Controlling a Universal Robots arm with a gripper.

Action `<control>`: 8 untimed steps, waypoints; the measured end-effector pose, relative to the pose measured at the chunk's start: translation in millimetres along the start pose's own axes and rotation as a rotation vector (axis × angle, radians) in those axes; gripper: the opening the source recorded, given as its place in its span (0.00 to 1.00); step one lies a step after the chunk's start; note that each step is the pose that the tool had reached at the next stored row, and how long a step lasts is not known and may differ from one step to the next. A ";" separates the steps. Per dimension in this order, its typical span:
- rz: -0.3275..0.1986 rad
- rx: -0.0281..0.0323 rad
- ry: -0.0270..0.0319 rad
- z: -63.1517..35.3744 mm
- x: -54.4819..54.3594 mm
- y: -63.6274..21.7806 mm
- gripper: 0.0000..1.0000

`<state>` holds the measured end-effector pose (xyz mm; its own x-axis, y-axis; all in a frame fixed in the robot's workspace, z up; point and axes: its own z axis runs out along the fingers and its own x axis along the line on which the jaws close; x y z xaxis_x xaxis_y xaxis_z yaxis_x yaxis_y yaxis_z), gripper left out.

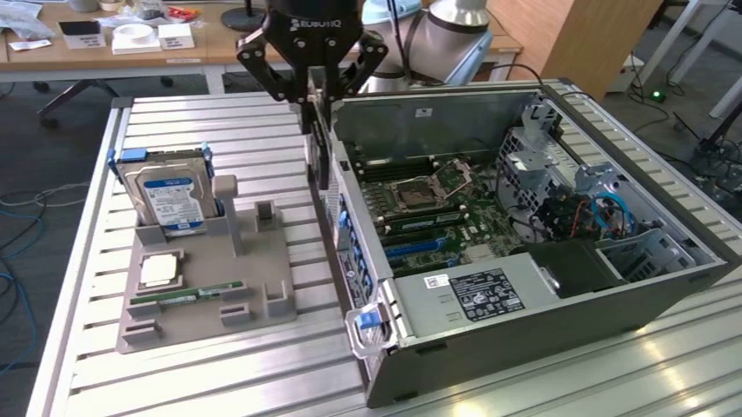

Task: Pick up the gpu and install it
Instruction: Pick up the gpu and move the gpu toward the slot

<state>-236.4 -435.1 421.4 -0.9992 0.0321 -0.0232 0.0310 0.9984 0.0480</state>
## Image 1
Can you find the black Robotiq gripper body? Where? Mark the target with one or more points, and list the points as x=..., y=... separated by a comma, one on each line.
x=312, y=26

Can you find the black graphics card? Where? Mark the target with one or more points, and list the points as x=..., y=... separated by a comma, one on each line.
x=322, y=165

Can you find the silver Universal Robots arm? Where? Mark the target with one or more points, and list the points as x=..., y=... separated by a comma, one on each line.
x=452, y=39

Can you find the black round lamp base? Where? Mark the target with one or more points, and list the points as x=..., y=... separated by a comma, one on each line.
x=240, y=21

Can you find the white labelled box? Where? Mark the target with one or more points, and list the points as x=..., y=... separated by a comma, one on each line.
x=174, y=32

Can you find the red packet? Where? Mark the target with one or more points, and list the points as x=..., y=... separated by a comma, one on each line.
x=179, y=14

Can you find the flat white box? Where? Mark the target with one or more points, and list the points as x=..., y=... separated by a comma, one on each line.
x=136, y=48

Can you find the wooden office desk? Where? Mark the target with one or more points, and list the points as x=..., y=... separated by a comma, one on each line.
x=507, y=43
x=57, y=61

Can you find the white tape roll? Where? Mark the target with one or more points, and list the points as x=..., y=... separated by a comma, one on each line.
x=124, y=31

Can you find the metal socket cover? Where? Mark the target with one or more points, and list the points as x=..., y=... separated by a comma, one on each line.
x=455, y=174

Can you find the black topped white box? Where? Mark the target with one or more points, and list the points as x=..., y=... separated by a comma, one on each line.
x=81, y=28

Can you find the grey cup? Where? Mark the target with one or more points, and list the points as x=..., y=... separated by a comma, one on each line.
x=81, y=5

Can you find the CPU socket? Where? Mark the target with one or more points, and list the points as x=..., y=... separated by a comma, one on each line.
x=418, y=195

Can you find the black office chair base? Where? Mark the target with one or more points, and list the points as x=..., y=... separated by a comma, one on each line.
x=67, y=95

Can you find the hard disk with blue carrier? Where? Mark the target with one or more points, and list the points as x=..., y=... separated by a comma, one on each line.
x=168, y=195

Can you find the perforated metal drive cage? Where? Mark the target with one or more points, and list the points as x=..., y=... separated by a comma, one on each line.
x=532, y=169

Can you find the wooden cabinet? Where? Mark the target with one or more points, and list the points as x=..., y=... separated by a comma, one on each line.
x=597, y=43

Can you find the green RAM stick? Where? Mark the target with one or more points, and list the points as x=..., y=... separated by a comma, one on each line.
x=186, y=295
x=423, y=222

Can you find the white paper card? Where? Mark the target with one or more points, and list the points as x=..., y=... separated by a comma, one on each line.
x=28, y=45

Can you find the clear plastic bag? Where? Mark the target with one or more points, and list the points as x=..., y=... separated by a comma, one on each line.
x=23, y=21

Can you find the black expansion slot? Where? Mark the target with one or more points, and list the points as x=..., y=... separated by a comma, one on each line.
x=411, y=236

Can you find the green motherboard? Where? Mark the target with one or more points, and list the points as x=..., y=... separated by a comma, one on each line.
x=480, y=226

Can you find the blue expansion slot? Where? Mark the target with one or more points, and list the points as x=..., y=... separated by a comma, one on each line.
x=418, y=246

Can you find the white control box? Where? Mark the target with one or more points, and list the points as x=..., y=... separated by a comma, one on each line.
x=629, y=78

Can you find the silver CPU chip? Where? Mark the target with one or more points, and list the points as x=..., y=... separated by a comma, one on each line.
x=157, y=271

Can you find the grey power supply unit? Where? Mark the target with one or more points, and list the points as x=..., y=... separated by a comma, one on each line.
x=418, y=313

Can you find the grey parts rack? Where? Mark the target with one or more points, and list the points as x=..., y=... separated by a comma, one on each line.
x=196, y=321

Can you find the blue case latch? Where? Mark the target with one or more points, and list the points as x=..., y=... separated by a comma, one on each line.
x=367, y=323

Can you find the metal disk bay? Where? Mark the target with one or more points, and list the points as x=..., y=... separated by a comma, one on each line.
x=655, y=256

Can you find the open grey PC case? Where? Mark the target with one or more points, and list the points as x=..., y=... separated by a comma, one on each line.
x=522, y=347

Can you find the white table frame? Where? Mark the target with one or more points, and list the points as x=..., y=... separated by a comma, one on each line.
x=729, y=100

